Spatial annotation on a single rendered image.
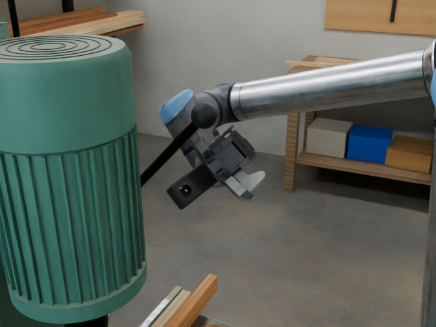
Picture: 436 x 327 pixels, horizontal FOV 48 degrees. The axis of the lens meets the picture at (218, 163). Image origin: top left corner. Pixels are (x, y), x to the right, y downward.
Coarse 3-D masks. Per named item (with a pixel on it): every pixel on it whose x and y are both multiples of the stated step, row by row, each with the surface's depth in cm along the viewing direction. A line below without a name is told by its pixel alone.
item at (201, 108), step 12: (204, 108) 63; (192, 120) 64; (204, 120) 63; (216, 120) 64; (180, 132) 67; (192, 132) 65; (180, 144) 67; (168, 156) 69; (156, 168) 70; (144, 180) 72
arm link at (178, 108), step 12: (180, 96) 103; (192, 96) 105; (204, 96) 109; (168, 108) 103; (180, 108) 103; (192, 108) 104; (216, 108) 109; (168, 120) 104; (180, 120) 103; (216, 132) 105
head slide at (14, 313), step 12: (0, 252) 63; (0, 264) 64; (0, 276) 64; (0, 288) 64; (0, 300) 65; (0, 312) 65; (12, 312) 67; (0, 324) 66; (12, 324) 68; (24, 324) 70; (36, 324) 72; (48, 324) 74
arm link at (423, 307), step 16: (432, 80) 72; (432, 96) 72; (432, 176) 80; (432, 192) 81; (432, 208) 81; (432, 224) 82; (432, 240) 82; (432, 256) 83; (432, 272) 84; (432, 288) 84; (432, 304) 85; (432, 320) 86
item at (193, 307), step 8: (208, 280) 107; (216, 280) 108; (200, 288) 104; (208, 288) 105; (216, 288) 109; (192, 296) 102; (200, 296) 102; (208, 296) 105; (184, 304) 99; (192, 304) 99; (200, 304) 102; (184, 312) 97; (192, 312) 99; (200, 312) 103; (176, 320) 95; (184, 320) 96; (192, 320) 100
